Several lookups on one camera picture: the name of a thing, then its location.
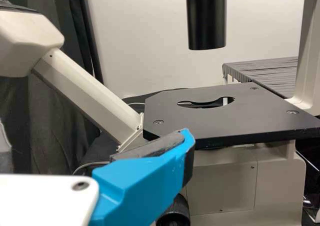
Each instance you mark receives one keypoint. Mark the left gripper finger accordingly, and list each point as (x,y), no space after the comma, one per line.
(145,181)

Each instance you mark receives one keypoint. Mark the cream microscope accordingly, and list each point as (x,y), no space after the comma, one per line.
(225,121)

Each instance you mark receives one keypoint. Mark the black platform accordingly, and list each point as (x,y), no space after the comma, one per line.
(270,73)

